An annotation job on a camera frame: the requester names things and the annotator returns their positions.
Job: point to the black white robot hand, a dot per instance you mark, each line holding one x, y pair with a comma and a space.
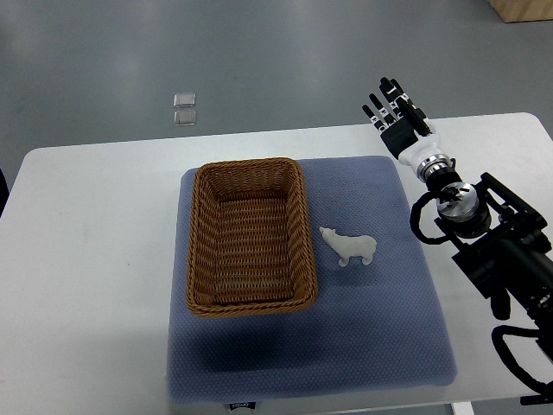
402, 126

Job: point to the white bear figurine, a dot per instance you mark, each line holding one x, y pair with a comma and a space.
347, 247

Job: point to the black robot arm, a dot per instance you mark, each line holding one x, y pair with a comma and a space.
501, 249

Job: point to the brown wicker basket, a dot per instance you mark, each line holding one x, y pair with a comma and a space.
250, 249

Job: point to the wooden box corner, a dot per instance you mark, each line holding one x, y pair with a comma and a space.
511, 11

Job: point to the blue textured mat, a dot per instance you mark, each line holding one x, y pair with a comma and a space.
377, 326

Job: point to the upper floor socket plate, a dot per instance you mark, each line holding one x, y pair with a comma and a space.
184, 100

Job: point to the black mat label tag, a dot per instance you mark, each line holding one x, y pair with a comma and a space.
251, 406

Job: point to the black table bracket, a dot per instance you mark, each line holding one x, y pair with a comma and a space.
536, 400

